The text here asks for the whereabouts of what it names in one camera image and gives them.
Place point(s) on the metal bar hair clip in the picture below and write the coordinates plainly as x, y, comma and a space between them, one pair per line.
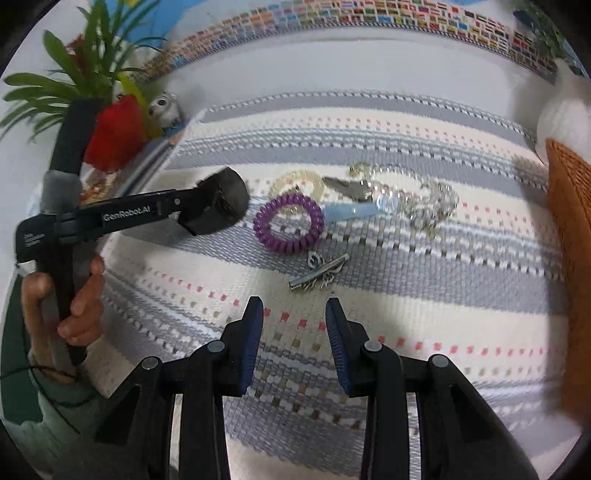
318, 276

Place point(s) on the brown wicker basket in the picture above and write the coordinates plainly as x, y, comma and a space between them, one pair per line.
572, 230

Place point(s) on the white ribbed vase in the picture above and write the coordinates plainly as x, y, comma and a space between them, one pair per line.
565, 115

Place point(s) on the green leafy plant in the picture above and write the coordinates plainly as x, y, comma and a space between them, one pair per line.
99, 50

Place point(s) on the blue and white flower bouquet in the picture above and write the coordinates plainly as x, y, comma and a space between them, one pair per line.
547, 37

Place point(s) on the flat printed box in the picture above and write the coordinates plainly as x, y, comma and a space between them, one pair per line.
147, 161

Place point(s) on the person's left hand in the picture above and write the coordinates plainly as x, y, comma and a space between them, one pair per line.
90, 300

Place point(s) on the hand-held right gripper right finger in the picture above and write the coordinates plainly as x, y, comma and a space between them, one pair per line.
337, 341

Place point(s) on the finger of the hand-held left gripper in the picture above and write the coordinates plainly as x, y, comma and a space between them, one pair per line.
217, 201

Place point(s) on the person's left forearm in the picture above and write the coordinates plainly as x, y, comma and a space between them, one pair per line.
60, 406

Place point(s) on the small metal loop charm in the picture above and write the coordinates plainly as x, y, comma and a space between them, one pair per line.
310, 261

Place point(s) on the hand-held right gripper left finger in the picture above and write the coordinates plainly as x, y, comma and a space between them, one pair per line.
251, 341

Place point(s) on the red plush toy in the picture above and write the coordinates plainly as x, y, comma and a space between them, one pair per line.
115, 134

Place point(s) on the light blue hair clip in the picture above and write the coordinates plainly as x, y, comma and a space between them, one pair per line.
351, 212

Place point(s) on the silver hair clip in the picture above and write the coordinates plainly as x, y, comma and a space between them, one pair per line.
351, 188

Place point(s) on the striped woven mat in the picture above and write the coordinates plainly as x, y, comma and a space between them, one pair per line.
415, 286

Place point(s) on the small grey figurine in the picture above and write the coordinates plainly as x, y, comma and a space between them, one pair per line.
162, 107

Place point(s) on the flag-printed border strip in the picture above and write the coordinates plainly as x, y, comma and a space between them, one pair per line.
369, 9

